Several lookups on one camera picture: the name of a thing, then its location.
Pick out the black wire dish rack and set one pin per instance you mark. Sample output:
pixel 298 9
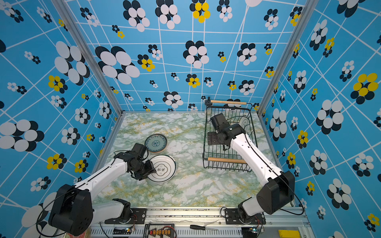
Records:
pixel 233 114

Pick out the yellow box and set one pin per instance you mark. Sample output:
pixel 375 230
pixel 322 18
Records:
pixel 289 234

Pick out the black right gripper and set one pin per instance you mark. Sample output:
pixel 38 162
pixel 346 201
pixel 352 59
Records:
pixel 212 136

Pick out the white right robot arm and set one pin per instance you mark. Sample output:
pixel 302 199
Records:
pixel 277 186

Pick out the black terminal board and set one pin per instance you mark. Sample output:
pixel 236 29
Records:
pixel 159 231

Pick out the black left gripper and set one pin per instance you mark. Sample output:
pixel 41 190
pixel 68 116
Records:
pixel 151 169

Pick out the wooden rack handle far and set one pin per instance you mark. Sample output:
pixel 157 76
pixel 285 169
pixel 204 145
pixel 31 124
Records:
pixel 228 102

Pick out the black screwdriver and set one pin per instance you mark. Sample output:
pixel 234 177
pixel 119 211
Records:
pixel 203 228

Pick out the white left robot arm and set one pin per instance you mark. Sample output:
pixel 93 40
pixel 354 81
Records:
pixel 73 210

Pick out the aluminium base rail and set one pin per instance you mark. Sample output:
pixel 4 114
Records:
pixel 226 220

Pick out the white plate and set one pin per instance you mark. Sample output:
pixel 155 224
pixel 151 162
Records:
pixel 245 123
pixel 156 143
pixel 165 168

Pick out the glass jar with black lid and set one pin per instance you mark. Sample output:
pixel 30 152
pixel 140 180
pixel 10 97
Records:
pixel 208 105

